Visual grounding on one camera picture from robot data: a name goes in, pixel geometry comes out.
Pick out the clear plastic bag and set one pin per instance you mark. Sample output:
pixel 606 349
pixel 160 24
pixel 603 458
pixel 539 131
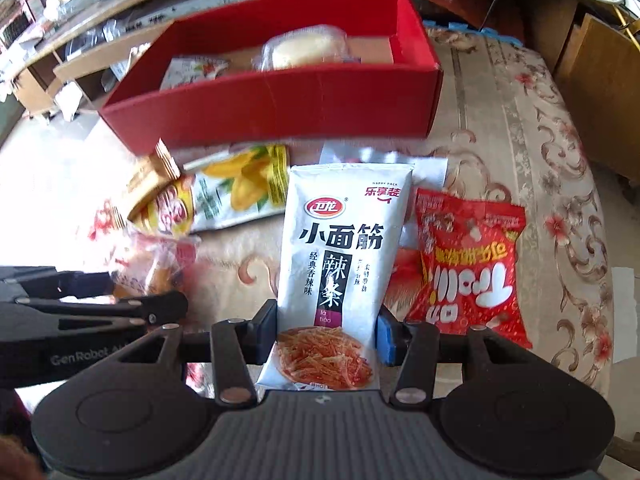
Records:
pixel 95 40

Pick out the silver media player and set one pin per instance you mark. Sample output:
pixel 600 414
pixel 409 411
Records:
pixel 200 5

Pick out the yellow green mango packet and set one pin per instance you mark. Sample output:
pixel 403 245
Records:
pixel 235 190

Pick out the red candy packet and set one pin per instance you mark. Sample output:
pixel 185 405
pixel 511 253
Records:
pixel 465 260

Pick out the white paper sheet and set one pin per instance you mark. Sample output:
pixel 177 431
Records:
pixel 627 310

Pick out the yellow orange snack packet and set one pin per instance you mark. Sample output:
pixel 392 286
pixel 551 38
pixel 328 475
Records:
pixel 167 207

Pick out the grey white snack packet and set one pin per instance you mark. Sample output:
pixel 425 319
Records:
pixel 192 72

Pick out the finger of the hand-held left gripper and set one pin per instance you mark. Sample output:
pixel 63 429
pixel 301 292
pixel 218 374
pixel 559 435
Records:
pixel 85 284
pixel 165 305

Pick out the round white cake packet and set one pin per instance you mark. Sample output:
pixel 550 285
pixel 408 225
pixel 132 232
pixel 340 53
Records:
pixel 300 50

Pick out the floral tablecloth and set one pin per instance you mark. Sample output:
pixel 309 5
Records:
pixel 500 135

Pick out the brown open box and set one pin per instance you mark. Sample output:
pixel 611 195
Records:
pixel 600 85

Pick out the wooden television cabinet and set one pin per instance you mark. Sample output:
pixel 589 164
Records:
pixel 85 65

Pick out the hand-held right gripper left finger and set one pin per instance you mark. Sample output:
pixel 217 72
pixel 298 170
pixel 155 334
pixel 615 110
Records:
pixel 267 330

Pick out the clear bread packet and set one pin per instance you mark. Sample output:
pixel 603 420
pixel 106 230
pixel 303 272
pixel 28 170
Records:
pixel 150 265

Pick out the red cardboard box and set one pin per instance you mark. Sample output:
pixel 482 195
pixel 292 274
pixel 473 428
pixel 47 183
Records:
pixel 280 105

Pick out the white spicy strip packet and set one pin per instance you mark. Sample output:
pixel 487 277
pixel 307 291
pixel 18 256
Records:
pixel 340 240

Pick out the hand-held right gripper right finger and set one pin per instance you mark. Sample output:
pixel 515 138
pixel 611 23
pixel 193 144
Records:
pixel 387 335

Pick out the golden brown snack packet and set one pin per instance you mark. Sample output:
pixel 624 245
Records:
pixel 150 175

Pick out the silver sausage packet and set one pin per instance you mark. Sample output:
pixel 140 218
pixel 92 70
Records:
pixel 430 175

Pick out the blue plastic piece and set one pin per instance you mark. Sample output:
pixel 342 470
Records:
pixel 480 30

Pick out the person's left forearm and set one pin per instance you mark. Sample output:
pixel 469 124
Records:
pixel 15 455

